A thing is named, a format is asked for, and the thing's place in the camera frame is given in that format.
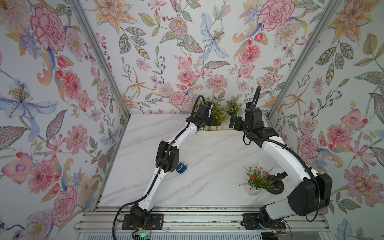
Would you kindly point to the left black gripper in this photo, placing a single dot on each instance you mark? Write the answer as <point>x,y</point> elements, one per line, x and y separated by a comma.
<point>210,120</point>

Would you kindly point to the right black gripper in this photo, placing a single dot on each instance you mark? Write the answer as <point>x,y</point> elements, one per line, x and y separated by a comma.
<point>239,122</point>

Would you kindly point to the potted plant red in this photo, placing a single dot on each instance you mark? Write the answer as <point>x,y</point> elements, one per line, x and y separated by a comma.
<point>256,180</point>
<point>219,113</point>

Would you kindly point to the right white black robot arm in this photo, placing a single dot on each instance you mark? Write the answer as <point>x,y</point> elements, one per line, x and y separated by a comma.
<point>312,191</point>

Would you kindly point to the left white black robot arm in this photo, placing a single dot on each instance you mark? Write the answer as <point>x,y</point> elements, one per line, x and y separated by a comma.
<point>167,160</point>

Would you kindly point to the cream plastic storage box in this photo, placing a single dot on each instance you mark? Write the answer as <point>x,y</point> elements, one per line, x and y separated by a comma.
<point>223,127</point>

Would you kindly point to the small blue object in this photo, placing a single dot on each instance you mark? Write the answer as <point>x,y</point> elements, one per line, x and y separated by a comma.
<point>182,167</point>

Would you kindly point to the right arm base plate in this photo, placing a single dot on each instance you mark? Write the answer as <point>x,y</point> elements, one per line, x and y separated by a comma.
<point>252,222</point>

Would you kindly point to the aluminium rail frame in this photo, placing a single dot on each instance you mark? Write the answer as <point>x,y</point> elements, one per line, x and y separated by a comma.
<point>199,223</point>

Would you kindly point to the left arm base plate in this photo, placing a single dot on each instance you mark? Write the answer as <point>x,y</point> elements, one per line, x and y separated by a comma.
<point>150,222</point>

